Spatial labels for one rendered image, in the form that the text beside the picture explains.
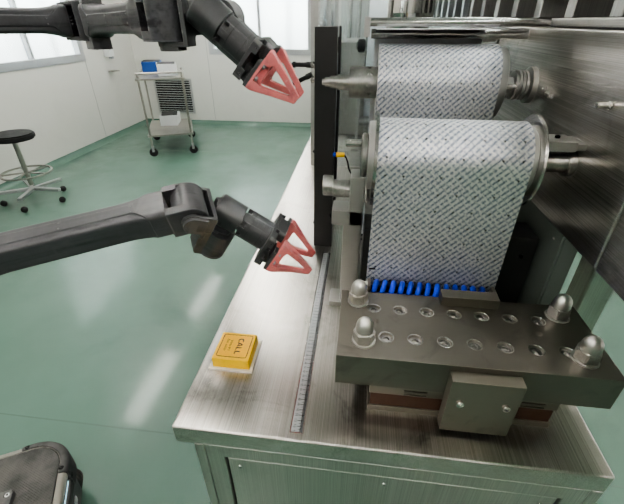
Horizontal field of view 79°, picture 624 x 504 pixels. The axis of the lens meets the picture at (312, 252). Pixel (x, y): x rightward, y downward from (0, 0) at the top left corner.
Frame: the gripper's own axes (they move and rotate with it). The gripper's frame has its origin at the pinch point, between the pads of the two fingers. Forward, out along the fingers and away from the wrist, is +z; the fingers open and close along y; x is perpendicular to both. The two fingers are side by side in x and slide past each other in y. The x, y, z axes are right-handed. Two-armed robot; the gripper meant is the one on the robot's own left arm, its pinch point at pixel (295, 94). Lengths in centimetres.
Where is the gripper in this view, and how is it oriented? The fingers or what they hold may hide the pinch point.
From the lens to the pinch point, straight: 68.3
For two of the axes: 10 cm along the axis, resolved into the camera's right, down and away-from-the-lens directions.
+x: 6.4, -6.2, -4.6
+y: -1.2, 5.1, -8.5
